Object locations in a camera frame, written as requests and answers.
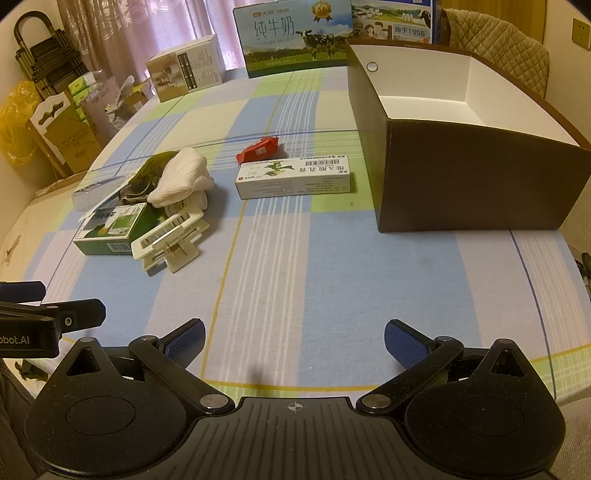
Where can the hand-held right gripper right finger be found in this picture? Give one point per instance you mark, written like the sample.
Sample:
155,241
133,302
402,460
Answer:
406,346

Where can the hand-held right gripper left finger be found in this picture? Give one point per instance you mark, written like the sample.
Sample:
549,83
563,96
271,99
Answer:
184,344

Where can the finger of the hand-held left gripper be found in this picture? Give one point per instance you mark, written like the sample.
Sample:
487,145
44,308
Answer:
78,313
23,291

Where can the green white spray box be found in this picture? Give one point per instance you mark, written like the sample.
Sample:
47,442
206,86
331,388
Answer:
111,233

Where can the white lotion bottle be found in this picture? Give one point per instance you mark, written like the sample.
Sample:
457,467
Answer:
198,202

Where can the yellow green snack packet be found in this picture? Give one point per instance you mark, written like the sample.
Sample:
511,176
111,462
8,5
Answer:
150,170

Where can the white towel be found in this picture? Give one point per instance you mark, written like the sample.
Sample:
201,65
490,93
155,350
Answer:
182,177

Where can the brown cardboard box white inside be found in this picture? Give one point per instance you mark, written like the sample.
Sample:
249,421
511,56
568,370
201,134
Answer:
461,184

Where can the red snack packet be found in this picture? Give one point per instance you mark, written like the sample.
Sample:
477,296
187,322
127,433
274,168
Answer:
258,150

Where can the white plastic clip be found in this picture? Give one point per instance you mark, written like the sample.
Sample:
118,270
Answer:
171,242

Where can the yellow plastic bag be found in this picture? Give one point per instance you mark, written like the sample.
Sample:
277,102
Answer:
16,124

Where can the long white green ointment box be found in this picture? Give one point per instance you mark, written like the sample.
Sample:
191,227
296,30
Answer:
295,180

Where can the purple paper bag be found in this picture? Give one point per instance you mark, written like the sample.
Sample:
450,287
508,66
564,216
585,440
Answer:
104,110

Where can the green tissue packs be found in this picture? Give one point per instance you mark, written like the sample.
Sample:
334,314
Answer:
83,94

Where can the black folding rack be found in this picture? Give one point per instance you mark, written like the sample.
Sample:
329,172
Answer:
41,55

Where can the white appliance box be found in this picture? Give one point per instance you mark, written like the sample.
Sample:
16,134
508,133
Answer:
187,69

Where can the pink curtain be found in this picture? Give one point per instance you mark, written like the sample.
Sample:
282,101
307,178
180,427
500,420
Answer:
138,32

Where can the beige quilted cover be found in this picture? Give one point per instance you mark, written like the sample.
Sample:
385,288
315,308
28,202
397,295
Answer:
503,50

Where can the green cow milk carton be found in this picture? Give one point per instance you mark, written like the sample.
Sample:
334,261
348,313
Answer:
291,37

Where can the blue illustrated milk carton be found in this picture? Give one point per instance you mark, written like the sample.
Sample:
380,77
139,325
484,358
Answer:
392,21

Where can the beige wall socket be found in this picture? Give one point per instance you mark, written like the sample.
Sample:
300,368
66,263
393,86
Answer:
580,32

